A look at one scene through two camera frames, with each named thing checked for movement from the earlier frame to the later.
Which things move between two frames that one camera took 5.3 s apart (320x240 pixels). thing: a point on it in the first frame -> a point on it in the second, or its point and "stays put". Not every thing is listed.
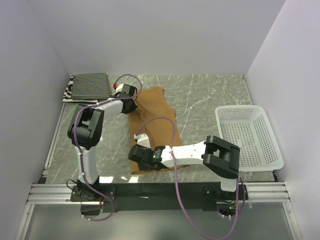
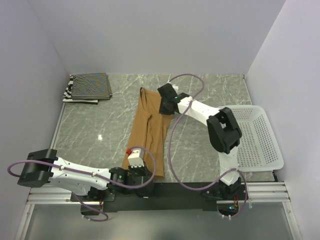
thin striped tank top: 90,86 stays put
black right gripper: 142,168 -> 163,111
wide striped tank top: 68,97 stays put
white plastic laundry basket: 248,128 stays put
